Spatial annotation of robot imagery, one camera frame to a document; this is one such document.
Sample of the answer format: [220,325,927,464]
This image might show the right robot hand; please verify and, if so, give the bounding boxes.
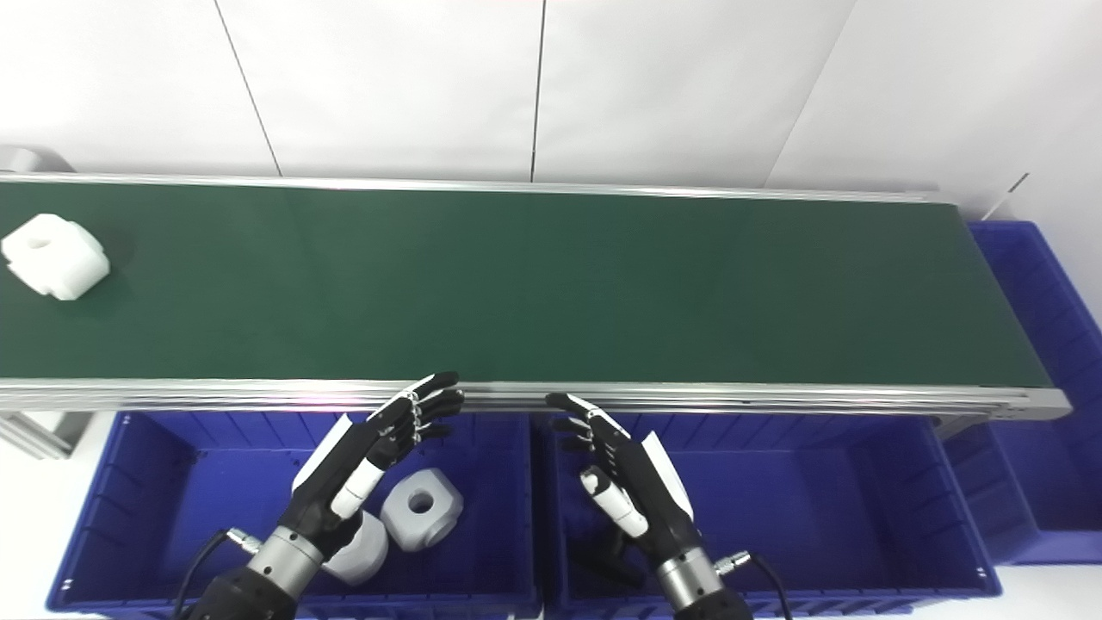
[545,392,700,569]

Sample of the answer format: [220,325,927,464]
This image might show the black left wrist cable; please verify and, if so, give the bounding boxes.
[172,527,262,620]

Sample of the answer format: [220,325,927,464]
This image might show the blue plastic bin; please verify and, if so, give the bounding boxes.
[534,413,1004,617]
[943,220,1102,566]
[47,412,543,617]

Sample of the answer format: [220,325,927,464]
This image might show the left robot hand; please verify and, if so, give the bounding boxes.
[280,372,466,556]

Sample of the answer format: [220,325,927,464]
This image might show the aluminium conveyor leg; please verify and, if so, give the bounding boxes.
[0,412,94,460]

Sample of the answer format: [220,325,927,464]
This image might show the grey conveyor motor housing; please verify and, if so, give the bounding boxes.
[0,145,77,176]

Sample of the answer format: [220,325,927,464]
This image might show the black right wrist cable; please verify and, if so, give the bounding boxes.
[713,551,793,620]

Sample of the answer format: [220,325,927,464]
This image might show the white plastic block with hole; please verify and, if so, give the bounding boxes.
[323,511,390,586]
[381,468,464,553]
[2,214,111,301]

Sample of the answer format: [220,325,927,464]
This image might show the green conveyor belt aluminium frame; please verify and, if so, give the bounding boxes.
[0,172,1073,440]

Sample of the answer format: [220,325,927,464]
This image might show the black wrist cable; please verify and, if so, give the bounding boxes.
[713,551,793,620]
[172,527,262,620]

